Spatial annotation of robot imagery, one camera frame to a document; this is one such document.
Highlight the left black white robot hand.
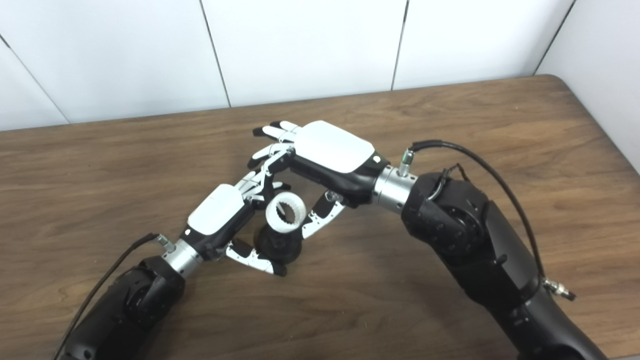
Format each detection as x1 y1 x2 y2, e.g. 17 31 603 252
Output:
184 167 291 277

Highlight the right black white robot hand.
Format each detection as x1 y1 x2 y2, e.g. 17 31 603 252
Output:
247 120 391 240

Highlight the white ring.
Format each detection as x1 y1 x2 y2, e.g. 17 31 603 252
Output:
265 192 306 232

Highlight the round black part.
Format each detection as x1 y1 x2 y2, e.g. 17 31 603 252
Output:
255 225 304 266

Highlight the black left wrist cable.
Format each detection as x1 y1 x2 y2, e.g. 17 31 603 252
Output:
52 232 176 360

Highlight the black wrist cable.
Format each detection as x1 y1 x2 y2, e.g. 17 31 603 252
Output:
52 232 176 360
398 140 577 302

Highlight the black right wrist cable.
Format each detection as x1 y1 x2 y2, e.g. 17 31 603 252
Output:
398 140 577 302

